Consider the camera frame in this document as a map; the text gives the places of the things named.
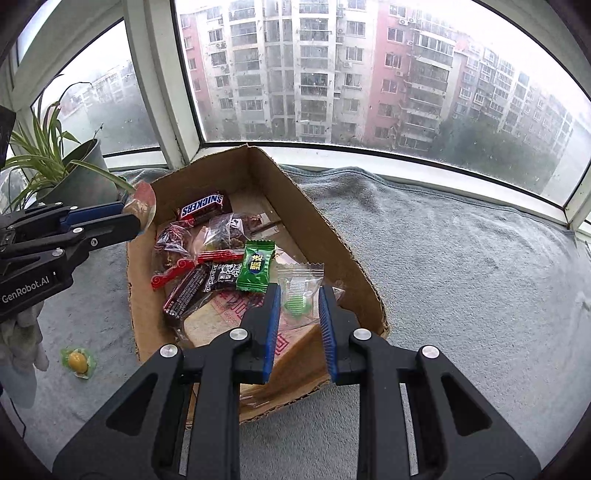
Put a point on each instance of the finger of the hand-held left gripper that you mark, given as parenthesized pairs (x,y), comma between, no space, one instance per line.
(97,213)
(111,230)

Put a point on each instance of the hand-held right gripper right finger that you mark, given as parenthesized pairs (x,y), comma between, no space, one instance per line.
(325,332)

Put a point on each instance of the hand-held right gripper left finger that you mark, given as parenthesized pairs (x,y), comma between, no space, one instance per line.
(272,332)

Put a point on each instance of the peach candy clear wrapper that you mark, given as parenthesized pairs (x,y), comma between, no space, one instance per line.
(141,203)

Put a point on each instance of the clear packet green candy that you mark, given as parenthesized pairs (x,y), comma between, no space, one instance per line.
(298,288)

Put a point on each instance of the clear date packet red seal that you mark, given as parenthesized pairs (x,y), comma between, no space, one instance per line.
(173,249)

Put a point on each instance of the green snack packet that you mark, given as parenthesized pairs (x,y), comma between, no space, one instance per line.
(255,267)

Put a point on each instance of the black white candy packet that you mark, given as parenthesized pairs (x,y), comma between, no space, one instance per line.
(226,275)

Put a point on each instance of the brown chocolate bar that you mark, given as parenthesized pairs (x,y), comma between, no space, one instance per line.
(203,206)

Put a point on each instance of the dark brown snack packet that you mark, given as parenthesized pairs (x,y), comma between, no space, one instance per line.
(184,293)

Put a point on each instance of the brown cardboard box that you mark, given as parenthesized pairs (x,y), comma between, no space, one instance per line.
(323,230)

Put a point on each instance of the clear nut packet red seal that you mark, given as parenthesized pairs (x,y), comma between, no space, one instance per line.
(221,235)

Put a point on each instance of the person's left hand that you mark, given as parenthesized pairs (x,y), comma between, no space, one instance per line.
(21,350)

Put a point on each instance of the clear wrapped bread loaf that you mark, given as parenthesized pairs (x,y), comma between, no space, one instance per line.
(295,346)

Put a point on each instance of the grey green plant pot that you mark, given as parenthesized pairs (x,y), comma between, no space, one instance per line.
(87,180)

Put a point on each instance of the green spider plant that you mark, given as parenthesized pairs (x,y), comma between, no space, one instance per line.
(41,157)

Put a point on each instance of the green packet with yellow ball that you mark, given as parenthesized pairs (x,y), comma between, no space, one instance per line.
(77,361)

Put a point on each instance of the apartment buildings outside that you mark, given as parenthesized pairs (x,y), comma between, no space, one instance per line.
(323,69)

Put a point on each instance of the white window frame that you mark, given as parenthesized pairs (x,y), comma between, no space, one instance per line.
(157,69)

